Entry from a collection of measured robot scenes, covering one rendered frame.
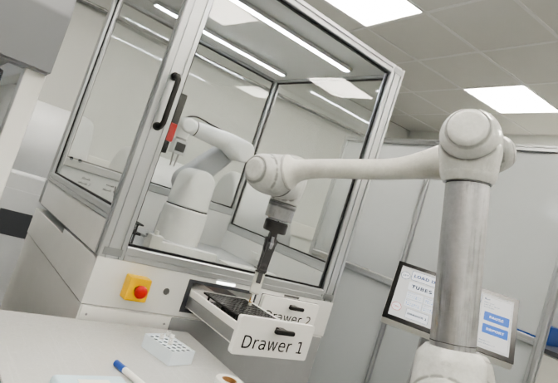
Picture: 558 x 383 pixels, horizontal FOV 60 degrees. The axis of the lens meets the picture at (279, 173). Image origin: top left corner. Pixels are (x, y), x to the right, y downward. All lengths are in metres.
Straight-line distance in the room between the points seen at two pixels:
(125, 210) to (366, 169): 0.73
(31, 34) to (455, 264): 1.05
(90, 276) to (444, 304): 0.99
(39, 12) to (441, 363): 1.14
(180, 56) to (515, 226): 2.12
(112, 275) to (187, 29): 0.79
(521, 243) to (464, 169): 1.83
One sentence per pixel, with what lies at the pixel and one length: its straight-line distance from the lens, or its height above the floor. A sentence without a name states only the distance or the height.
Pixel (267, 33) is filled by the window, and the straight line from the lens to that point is 1.78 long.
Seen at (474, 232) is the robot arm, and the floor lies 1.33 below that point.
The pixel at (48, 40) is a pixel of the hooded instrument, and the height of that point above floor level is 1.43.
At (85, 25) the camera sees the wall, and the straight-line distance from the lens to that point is 4.82.
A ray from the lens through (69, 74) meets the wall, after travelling 4.74.
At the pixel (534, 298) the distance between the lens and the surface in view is 2.90.
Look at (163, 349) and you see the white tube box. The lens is 1.42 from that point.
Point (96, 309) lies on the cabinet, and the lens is 1.61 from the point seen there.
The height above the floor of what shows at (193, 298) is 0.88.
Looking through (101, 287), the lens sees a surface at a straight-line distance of 1.59.
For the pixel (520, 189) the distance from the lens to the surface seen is 3.08.
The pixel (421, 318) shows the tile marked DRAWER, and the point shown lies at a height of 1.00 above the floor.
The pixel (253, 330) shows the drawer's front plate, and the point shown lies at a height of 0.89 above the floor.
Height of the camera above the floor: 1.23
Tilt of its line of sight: 5 degrees up
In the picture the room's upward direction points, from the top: 18 degrees clockwise
